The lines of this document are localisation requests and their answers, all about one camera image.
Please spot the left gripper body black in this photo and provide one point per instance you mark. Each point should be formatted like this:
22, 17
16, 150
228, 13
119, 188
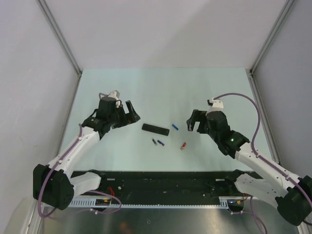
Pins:
112, 117

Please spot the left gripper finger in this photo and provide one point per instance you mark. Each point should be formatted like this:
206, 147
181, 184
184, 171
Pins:
123, 120
132, 115

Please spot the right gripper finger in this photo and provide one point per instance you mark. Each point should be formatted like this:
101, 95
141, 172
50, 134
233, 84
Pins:
191, 124
197, 116

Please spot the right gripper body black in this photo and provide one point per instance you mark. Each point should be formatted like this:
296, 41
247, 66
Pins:
211, 133

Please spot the red battery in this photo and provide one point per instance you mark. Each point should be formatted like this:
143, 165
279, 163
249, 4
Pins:
183, 146

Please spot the black remote control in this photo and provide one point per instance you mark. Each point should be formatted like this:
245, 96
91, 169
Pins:
155, 129

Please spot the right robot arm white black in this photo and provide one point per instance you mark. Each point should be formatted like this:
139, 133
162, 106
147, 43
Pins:
289, 193

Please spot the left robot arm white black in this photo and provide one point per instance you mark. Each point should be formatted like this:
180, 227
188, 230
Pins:
53, 183

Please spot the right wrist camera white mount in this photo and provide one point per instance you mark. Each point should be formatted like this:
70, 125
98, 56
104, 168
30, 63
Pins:
215, 103

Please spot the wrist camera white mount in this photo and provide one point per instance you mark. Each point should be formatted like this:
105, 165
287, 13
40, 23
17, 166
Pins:
113, 94
215, 103

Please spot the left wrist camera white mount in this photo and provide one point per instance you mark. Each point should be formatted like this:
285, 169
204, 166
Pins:
113, 94

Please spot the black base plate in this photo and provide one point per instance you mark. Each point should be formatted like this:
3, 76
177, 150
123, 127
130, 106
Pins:
170, 187

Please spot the grey slotted cable duct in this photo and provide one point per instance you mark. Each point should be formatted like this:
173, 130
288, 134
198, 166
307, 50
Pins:
101, 202

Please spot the left aluminium frame post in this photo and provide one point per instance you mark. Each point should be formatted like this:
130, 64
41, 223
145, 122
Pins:
59, 35

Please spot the aluminium frame post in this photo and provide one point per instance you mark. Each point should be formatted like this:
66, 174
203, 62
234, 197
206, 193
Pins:
281, 19
59, 35

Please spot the right aluminium frame post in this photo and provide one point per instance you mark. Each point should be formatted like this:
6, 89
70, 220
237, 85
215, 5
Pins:
281, 19

